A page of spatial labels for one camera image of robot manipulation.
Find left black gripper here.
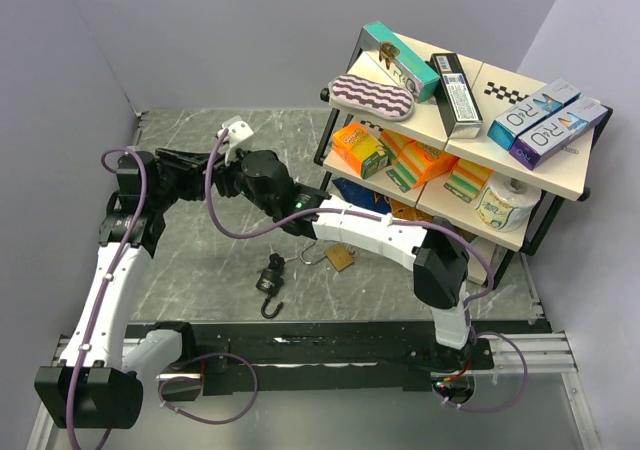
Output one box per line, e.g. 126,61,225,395
150,147,214,211

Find black-headed keys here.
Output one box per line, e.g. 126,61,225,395
268,253,297,273

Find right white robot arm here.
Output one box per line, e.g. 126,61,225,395
204,150,472,369

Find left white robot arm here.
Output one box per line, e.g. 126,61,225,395
34,149,208,430

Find orange green box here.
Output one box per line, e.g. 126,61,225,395
332,123,389,179

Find blue snack bag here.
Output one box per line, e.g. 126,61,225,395
332,178,391,214

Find brass padlock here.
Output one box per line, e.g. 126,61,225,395
299,241,355,272

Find striped sponge pack behind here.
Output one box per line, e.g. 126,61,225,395
378,129,414,161

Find striped sponge pack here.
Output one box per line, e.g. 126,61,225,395
378,129,414,161
444,159,493,203

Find orange snack pack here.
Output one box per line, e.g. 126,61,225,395
388,198,433,222

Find pink wavy eye mask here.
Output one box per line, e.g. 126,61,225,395
328,74,414,121

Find orange sponge pack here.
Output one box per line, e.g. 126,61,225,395
386,142,458,193

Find teal box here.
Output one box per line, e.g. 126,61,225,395
359,22,440,103

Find black silver box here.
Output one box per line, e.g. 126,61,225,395
430,53,483,139

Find black tiered shelf rack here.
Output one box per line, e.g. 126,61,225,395
312,25,614,290

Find toilet paper roll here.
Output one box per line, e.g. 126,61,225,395
475,173,542,232

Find blue toothpaste box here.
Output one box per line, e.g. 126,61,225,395
487,78,581,150

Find purple toothpaste box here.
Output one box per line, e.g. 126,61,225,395
509,97,608,170

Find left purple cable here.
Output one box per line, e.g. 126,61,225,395
64,148,151,450

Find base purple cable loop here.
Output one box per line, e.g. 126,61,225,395
157,352,259,425

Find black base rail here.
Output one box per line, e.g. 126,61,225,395
168,320,550,396

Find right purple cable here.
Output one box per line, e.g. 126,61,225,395
203,128,530,414

